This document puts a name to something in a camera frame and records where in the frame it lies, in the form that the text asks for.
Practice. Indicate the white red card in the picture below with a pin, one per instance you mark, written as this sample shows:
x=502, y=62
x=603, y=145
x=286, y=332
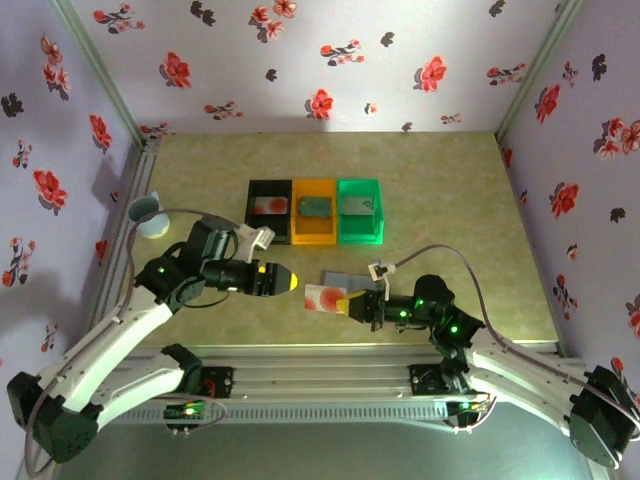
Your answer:
x=257, y=212
x=322, y=298
x=272, y=205

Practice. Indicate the teal card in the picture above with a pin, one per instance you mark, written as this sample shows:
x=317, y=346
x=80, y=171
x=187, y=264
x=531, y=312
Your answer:
x=316, y=207
x=301, y=214

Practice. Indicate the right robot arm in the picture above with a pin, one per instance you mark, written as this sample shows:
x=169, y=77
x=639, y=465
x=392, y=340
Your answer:
x=525, y=375

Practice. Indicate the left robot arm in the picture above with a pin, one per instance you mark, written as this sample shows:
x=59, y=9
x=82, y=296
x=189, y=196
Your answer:
x=110, y=345

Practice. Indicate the grey card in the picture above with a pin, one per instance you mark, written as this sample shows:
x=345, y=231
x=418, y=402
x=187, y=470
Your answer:
x=358, y=207

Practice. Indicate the black plastic bin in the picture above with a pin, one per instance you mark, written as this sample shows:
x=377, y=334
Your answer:
x=270, y=231

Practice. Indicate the orange plastic bin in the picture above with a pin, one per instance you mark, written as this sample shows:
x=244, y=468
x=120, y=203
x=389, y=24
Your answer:
x=315, y=231

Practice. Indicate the blue mug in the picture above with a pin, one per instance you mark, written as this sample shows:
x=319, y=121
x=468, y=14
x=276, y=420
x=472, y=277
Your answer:
x=150, y=227

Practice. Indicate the green plastic bin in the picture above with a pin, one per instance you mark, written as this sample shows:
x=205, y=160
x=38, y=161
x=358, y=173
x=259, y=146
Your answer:
x=361, y=230

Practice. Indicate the right controller board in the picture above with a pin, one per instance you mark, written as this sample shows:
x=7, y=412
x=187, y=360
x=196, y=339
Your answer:
x=465, y=406

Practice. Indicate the controller board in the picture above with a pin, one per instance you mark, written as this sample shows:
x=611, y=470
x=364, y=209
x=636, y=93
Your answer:
x=187, y=412
x=465, y=406

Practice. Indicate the left controller board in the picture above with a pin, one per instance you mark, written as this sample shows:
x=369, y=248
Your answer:
x=187, y=412

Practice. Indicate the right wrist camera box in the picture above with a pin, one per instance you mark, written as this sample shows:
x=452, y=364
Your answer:
x=377, y=270

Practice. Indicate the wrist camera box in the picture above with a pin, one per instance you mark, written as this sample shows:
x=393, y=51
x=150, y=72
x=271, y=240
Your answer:
x=255, y=240
x=377, y=270

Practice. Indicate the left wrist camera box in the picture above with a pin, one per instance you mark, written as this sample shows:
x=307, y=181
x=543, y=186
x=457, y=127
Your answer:
x=255, y=240

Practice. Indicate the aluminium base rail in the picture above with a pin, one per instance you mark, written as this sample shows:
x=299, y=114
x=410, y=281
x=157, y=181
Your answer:
x=320, y=375

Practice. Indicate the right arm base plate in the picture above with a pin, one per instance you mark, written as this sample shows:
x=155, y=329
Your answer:
x=422, y=382

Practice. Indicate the aluminium side rail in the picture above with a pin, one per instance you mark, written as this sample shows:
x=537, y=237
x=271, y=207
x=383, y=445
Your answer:
x=142, y=175

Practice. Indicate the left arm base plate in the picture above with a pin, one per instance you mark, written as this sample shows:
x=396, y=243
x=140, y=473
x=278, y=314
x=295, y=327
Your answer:
x=222, y=382

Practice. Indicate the aluminium corner post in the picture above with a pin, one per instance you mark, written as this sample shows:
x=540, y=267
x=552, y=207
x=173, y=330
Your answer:
x=537, y=65
x=101, y=72

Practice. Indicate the aluminium frame strut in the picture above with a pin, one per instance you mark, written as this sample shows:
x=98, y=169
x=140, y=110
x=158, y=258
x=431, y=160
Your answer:
x=605, y=472

